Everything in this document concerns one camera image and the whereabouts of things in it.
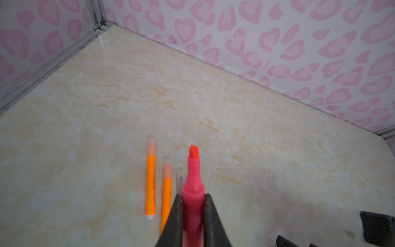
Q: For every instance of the orange pen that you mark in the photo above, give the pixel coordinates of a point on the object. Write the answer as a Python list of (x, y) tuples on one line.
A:
[(150, 184), (167, 191)]

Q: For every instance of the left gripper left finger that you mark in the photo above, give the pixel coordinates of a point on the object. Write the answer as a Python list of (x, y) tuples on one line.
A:
[(172, 234)]

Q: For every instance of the purple pen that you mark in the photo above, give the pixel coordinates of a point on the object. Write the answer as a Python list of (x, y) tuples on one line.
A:
[(180, 179)]

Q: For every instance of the pink pen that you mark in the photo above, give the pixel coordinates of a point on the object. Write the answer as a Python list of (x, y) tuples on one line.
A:
[(193, 193)]

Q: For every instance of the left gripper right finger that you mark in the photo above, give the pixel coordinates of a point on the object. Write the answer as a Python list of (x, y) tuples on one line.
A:
[(214, 232)]

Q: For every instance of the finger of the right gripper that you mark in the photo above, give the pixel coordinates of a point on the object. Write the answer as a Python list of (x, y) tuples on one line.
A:
[(283, 242)]

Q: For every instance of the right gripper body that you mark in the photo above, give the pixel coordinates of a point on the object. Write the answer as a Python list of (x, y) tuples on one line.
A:
[(378, 229)]

